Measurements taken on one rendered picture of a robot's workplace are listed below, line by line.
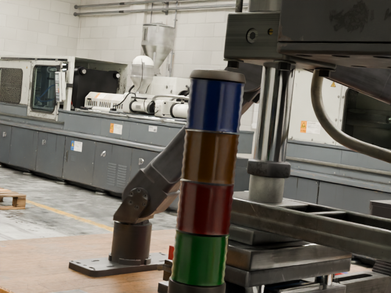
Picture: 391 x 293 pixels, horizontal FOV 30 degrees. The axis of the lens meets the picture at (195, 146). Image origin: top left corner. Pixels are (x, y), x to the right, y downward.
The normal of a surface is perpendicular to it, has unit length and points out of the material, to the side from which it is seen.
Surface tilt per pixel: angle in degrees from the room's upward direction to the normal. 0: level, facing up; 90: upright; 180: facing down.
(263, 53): 90
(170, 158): 82
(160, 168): 77
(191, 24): 90
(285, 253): 90
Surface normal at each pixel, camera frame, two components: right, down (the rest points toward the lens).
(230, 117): 0.51, 0.34
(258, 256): 0.70, 0.11
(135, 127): -0.75, -0.04
